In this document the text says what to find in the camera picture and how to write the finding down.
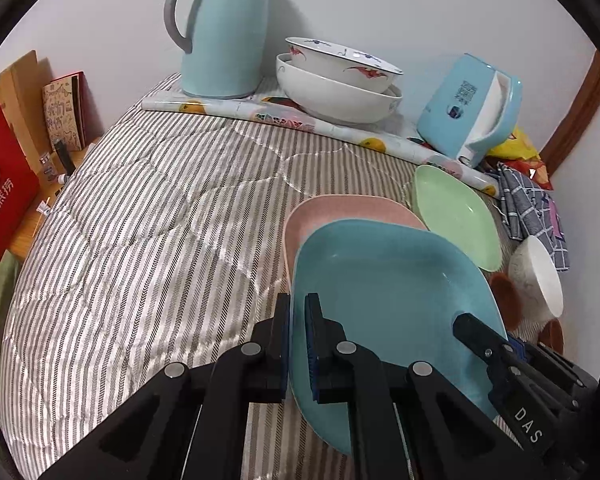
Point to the red chips bag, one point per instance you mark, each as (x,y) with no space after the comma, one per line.
(534,169)

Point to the light blue electric kettle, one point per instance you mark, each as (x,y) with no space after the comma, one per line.
(475,109)

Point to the striped quilted mat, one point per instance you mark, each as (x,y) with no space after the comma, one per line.
(167,245)

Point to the grey checked folded cloth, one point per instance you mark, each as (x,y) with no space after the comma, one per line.
(528,210)

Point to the pink square plate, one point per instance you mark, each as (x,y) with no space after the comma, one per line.
(317,211)

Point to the large white bowl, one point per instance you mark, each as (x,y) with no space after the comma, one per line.
(332,100)

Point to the light blue thermos jug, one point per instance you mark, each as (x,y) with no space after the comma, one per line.
(222,46)

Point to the white ceramic bowl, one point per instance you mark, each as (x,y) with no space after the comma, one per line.
(536,281)

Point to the brown small bowl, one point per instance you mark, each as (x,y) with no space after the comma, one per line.
(507,299)
(551,336)

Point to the blue square plate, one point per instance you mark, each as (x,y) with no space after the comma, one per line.
(397,291)

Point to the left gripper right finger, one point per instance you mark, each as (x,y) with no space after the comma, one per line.
(405,421)

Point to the patterned bowl with red design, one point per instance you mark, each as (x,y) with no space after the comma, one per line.
(343,64)

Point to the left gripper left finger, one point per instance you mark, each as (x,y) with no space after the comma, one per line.
(188,422)

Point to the yellow chips bag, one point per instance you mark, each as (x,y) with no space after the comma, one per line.
(516,146)

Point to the red paper bag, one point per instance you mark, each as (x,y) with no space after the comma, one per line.
(19,184)

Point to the brown cardboard box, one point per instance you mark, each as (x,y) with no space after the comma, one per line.
(22,105)

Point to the patterned small box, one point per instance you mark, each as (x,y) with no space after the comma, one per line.
(63,111)

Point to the green square plate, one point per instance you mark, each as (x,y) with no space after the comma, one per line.
(454,211)

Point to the rolled fruit print tablecloth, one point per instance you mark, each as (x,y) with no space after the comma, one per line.
(288,117)

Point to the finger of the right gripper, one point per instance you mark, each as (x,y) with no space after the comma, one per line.
(479,338)

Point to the brown door frame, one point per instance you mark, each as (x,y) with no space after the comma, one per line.
(580,114)

